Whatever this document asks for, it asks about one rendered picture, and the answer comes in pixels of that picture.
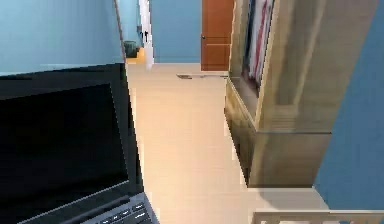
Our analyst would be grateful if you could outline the brown wooden room door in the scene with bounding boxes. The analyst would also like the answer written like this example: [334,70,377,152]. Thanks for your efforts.
[200,0,235,72]

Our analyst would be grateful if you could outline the dark green bin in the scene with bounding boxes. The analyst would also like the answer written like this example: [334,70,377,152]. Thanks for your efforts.
[123,40,138,59]

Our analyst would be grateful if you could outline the white room door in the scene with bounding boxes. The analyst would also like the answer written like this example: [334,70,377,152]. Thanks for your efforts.
[138,0,155,70]

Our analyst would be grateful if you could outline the striped hanging clothes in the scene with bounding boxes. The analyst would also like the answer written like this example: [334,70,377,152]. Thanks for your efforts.
[243,0,276,88]

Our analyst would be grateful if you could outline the light wooden wardrobe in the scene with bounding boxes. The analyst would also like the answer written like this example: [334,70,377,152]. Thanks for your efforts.
[224,0,380,188]

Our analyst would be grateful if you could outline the black open laptop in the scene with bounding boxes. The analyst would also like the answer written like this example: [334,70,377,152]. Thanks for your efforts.
[0,63,160,224]

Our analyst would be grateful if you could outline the light wooden bed frame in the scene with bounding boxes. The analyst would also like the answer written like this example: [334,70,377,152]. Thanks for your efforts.
[252,209,384,224]

